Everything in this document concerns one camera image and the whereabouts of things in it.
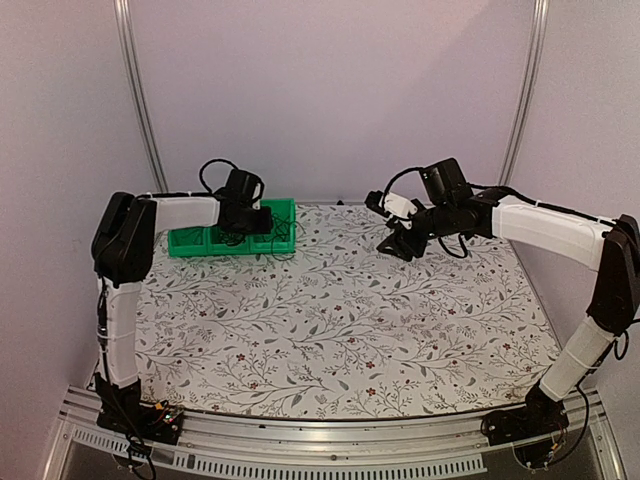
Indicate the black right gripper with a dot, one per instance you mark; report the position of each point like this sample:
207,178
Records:
402,241

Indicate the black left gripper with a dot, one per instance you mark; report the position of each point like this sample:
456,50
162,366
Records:
265,225

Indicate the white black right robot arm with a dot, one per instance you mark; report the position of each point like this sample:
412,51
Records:
584,268

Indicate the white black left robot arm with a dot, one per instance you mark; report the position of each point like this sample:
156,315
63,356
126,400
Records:
122,251

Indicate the green bin middle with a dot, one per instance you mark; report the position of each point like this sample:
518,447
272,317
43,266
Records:
222,243

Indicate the green bin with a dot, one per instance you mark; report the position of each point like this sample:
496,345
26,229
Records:
222,243
282,238
188,242

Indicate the green bin left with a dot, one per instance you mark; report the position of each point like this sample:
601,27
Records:
188,242

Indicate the green bin right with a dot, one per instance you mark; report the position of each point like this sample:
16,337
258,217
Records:
282,238

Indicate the floral patterned table mat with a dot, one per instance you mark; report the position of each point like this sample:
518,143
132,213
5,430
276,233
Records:
338,330

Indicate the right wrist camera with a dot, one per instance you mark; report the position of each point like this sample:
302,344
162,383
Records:
374,202

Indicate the aluminium front frame rail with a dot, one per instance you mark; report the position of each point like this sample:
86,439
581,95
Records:
218,446

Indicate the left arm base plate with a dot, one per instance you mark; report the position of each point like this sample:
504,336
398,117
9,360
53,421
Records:
161,422

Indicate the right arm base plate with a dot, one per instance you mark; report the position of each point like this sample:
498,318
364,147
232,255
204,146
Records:
535,439

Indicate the aluminium back left post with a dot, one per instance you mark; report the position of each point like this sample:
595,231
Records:
124,23

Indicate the aluminium post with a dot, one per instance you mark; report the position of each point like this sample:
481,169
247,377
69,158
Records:
124,23
532,66

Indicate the aluminium back right post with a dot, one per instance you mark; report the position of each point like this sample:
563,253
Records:
532,66

